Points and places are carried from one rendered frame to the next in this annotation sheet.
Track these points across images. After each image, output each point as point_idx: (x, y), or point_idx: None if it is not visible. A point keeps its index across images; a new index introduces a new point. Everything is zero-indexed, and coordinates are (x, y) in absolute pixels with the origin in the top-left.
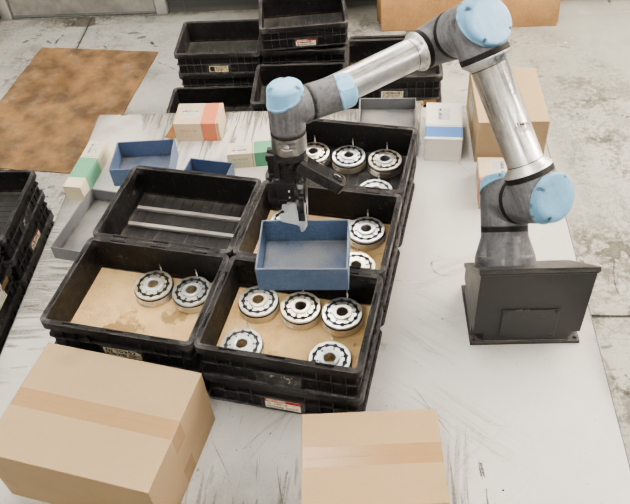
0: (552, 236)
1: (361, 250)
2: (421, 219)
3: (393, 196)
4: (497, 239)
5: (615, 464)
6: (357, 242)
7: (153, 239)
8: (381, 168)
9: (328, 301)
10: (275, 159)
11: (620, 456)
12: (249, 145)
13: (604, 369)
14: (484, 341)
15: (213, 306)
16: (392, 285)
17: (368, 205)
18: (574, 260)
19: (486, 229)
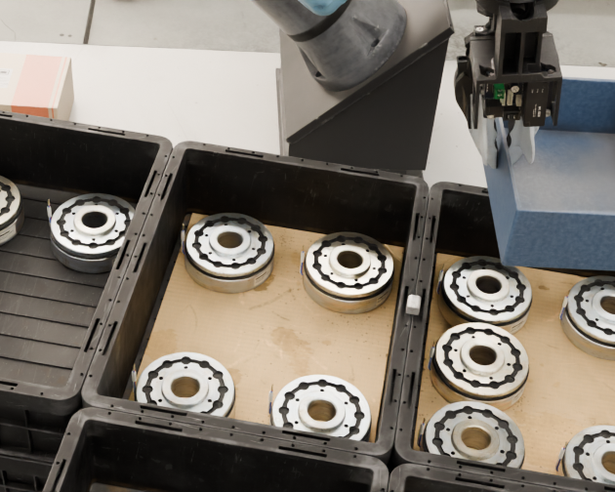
0: (155, 66)
1: (272, 270)
2: None
3: (184, 152)
4: (363, 2)
5: (614, 78)
6: (268, 261)
7: None
8: (11, 208)
9: (432, 329)
10: (547, 8)
11: (600, 71)
12: None
13: (452, 60)
14: (421, 172)
15: (581, 481)
16: None
17: (170, 221)
18: (219, 52)
19: (338, 11)
